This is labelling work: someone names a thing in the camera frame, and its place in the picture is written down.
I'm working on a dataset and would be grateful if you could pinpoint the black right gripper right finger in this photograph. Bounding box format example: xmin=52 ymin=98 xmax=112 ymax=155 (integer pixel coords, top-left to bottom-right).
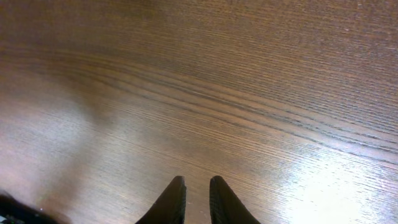
xmin=210 ymin=175 xmax=260 ymax=224

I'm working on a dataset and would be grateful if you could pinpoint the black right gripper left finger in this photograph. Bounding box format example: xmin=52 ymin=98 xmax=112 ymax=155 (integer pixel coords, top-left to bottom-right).
xmin=136 ymin=175 xmax=187 ymax=224

